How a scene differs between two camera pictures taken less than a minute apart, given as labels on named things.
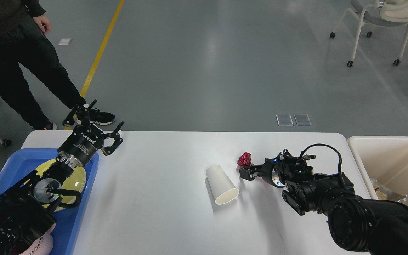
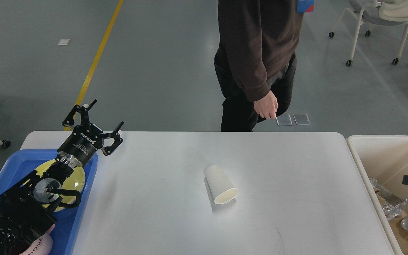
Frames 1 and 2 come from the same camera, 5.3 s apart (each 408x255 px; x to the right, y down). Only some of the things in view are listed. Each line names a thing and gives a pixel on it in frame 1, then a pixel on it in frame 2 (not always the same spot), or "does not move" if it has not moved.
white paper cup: (223, 190) does not move
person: (7, 34) → (255, 62)
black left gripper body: (80, 146) does not move
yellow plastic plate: (75, 180) does not move
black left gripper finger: (83, 111) does not move
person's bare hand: (43, 23) → (267, 106)
